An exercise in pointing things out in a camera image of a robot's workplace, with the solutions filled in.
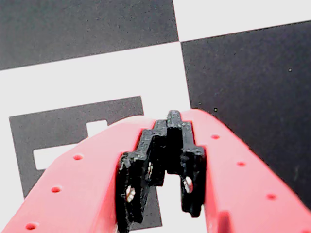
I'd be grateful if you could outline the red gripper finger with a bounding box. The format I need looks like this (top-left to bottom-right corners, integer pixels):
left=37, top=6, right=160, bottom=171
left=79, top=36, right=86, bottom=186
left=166, top=109, right=311, bottom=233
left=0, top=117, right=168, bottom=233

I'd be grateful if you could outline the black white checkerboard marker mat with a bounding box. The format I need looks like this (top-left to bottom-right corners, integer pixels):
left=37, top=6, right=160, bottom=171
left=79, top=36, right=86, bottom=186
left=0, top=0, right=311, bottom=233

